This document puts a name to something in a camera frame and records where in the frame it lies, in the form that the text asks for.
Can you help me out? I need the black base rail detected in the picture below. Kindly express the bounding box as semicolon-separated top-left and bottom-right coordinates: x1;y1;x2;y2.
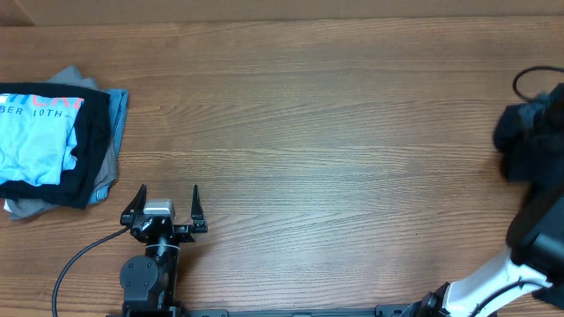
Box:
108;302;420;317

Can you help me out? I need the folded grey shirt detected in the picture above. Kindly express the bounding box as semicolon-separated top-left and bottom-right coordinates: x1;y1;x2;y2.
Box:
1;66;111;219

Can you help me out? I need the folded black printed t-shirt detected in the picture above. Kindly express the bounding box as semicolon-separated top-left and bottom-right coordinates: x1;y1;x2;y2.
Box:
1;91;85;188

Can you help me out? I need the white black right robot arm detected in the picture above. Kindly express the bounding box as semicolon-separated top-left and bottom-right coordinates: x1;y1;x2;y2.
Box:
404;85;563;316

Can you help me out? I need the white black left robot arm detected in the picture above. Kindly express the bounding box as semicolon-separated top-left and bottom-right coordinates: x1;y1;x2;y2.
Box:
120;185;208;316

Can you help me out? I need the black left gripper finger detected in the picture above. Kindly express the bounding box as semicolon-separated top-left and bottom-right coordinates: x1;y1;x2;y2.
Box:
190;185;208;232
120;184;147;225

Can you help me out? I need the folded blue shirt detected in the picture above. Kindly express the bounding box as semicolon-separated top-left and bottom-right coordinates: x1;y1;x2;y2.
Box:
88;89;129;204

